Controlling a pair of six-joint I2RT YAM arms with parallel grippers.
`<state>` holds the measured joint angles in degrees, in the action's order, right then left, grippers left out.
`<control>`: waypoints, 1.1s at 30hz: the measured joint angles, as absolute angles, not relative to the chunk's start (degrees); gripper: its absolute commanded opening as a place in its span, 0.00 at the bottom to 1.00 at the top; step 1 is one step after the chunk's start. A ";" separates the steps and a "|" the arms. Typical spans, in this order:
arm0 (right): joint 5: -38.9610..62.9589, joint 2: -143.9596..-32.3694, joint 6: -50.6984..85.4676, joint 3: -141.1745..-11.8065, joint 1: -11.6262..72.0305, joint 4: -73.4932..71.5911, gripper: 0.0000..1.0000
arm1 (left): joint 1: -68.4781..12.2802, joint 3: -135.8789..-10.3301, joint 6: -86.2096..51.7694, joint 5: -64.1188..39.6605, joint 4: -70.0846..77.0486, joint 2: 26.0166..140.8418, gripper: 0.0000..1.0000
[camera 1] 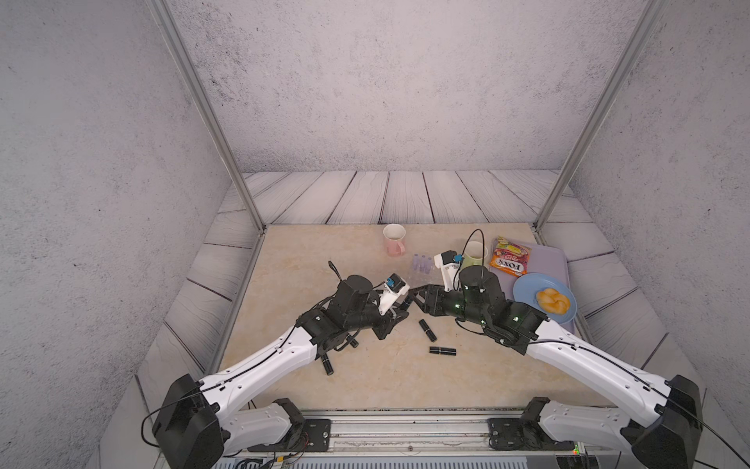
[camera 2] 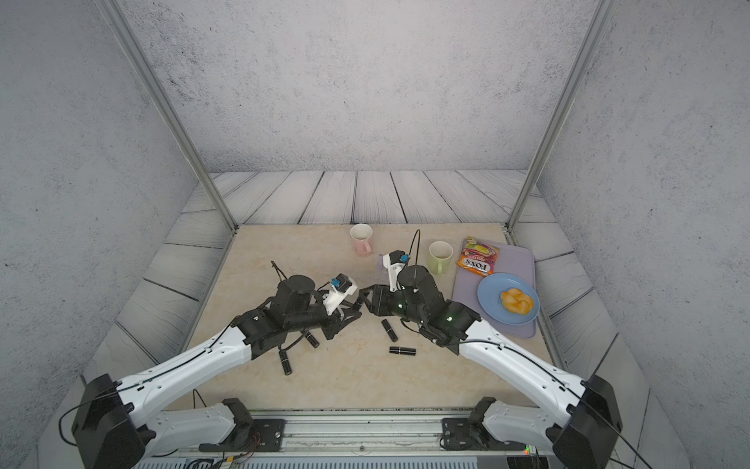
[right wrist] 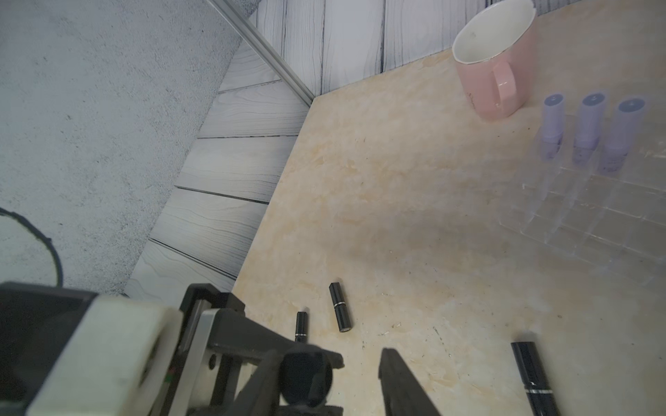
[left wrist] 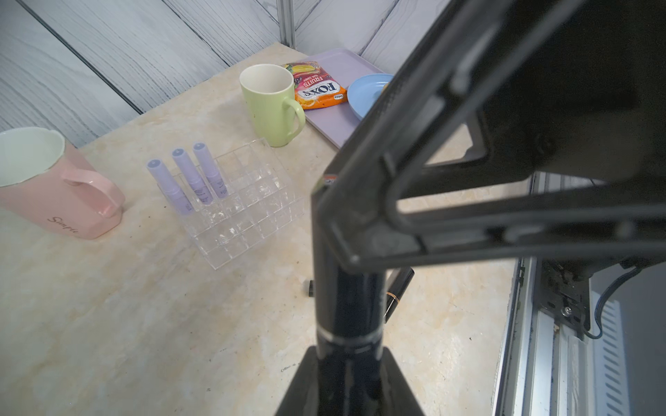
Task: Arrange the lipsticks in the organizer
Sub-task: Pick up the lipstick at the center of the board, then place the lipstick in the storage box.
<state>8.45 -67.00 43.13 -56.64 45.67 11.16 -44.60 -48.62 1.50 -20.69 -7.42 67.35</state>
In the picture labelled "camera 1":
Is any Fox's fruits candy bag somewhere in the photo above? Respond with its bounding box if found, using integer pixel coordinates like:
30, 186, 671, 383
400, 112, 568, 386
490, 236, 530, 277

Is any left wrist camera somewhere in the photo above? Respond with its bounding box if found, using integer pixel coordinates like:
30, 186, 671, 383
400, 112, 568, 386
378, 274, 409, 316

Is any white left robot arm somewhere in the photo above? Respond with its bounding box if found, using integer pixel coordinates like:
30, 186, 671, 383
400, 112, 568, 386
152, 275, 409, 468

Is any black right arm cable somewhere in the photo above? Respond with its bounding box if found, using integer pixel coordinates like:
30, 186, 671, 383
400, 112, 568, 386
453, 227, 750, 469

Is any light green ceramic mug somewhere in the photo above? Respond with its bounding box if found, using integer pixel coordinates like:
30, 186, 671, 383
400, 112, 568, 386
461, 240, 488, 269

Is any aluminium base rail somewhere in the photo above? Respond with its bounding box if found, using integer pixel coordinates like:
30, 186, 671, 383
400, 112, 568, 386
154, 408, 672, 469

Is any clear acrylic lipstick organizer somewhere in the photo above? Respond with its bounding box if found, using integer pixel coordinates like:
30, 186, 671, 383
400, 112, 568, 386
407, 254, 435, 288

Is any light blue plate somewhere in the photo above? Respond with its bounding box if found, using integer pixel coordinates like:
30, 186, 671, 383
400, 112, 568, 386
513, 273, 578, 324

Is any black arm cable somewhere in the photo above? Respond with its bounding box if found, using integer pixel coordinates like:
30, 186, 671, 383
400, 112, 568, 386
139, 260, 376, 449
453, 227, 750, 469

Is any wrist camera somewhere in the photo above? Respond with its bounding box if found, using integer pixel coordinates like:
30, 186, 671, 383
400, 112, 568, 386
434, 250, 462, 292
378, 274, 409, 316

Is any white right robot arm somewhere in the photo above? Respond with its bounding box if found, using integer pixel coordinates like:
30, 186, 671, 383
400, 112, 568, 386
407, 266, 704, 468

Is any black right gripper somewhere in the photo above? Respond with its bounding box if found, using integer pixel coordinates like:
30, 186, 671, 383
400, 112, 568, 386
407, 283, 491, 330

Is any pink ceramic mug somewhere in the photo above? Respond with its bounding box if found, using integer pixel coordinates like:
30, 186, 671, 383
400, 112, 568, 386
383, 224, 406, 257

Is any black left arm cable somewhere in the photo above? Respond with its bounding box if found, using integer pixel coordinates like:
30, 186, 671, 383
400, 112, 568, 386
139, 260, 376, 449

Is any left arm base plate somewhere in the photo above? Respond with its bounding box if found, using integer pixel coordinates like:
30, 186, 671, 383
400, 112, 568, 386
247, 419, 332, 453

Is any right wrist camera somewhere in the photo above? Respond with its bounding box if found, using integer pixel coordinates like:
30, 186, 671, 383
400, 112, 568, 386
434, 250, 462, 292

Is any lilac plastic tray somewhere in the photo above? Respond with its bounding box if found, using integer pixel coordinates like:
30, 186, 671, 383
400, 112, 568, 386
490, 244, 578, 332

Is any left aluminium frame post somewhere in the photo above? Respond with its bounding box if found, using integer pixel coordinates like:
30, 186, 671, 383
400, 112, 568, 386
148, 0, 267, 234

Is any yellow braided bread bun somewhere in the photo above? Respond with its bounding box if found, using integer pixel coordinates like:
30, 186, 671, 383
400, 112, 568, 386
536, 288, 571, 316

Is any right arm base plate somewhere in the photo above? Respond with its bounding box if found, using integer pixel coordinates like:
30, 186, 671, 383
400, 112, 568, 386
487, 418, 575, 451

